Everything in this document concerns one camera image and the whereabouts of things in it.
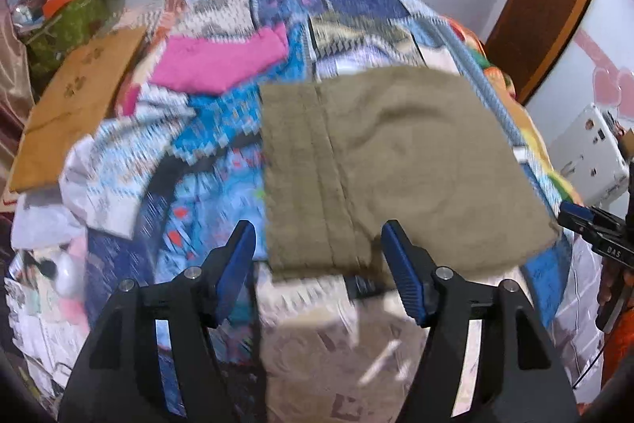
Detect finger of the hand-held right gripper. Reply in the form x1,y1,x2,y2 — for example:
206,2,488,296
559,200,604,234

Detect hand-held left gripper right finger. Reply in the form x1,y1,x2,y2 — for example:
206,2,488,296
380,219,580,423

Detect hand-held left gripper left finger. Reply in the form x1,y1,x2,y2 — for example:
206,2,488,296
57,220,257,423

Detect olive green pants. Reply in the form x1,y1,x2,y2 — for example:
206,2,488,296
260,65,561,283

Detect person's right hand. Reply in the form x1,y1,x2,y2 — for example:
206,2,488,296
597,260,634,333

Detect white electronic box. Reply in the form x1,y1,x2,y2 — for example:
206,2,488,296
545,103,631,207

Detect white blue patterned cloth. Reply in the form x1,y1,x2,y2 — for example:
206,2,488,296
59,93,199,241

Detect white pink plush toy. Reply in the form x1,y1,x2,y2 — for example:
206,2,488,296
30,241,90,322

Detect pink garment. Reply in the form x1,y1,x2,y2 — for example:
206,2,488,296
119,24,290,117

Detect brown wooden door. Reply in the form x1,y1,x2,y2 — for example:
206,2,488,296
484,0,608,107

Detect brown paw print mat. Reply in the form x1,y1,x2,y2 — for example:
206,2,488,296
9,25,148,193

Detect blue patchwork blanket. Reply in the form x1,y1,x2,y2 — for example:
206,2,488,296
10,0,607,423

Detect brown satin cloth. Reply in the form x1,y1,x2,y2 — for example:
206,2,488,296
0,0,36,188

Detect green patterned bag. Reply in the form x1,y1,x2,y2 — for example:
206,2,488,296
22,0,117,79

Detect black cable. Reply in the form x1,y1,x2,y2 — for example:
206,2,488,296
571,329,608,390

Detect pink heart wall sticker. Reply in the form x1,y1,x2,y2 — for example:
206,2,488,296
575,29,634,117

